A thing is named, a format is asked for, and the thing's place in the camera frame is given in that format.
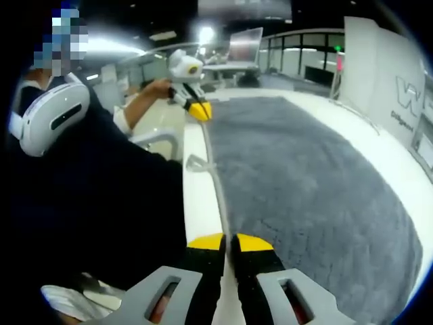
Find grey desk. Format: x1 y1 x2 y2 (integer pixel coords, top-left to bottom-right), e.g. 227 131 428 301
202 62 260 74

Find person's light striped shorts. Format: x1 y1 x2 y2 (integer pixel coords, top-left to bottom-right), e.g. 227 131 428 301
40 272 126 322

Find black rounded object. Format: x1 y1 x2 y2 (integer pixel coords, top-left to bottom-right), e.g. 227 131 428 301
236 72 261 89

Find person's left hand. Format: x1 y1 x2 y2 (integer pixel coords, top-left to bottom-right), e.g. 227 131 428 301
145 79 174 100

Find bright ceiling lamp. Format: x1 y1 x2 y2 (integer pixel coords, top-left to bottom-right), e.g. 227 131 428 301
197 25 217 46

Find hanging dark screen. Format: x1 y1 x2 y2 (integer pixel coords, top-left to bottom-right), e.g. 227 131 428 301
198 0 294 22

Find standing display screen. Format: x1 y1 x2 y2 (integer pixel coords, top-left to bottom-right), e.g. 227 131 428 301
227 26 264 64

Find grey fluffy towel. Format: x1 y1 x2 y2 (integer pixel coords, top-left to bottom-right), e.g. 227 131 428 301
185 95 424 325

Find black monitor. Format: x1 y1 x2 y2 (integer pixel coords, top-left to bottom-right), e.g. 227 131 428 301
304 64 327 81

